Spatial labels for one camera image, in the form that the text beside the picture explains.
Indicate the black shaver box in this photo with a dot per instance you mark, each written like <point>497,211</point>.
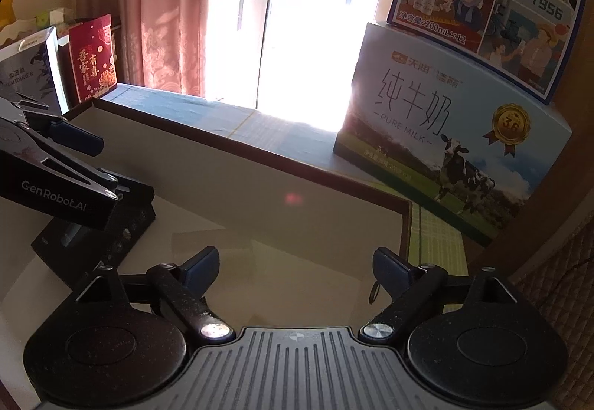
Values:
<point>72,250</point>

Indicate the pure milk carton box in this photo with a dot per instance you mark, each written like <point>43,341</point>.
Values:
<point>447,133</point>

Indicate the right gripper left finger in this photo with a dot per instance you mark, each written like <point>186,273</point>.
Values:
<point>177,293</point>

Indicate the quilted brown chair cover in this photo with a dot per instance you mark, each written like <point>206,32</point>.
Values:
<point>561,288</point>

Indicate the large brown cardboard box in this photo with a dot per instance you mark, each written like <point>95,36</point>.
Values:
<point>295,241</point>

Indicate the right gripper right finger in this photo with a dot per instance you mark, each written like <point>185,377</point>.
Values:
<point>418,293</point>

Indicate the white humidifier box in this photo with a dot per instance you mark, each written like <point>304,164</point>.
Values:
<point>30,66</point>

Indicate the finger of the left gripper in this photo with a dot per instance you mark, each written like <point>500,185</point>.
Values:
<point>62,132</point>

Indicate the orange plastic bag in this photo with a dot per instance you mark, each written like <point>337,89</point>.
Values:
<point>7,14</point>

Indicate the red gift box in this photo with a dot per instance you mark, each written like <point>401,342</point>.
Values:
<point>90,47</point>

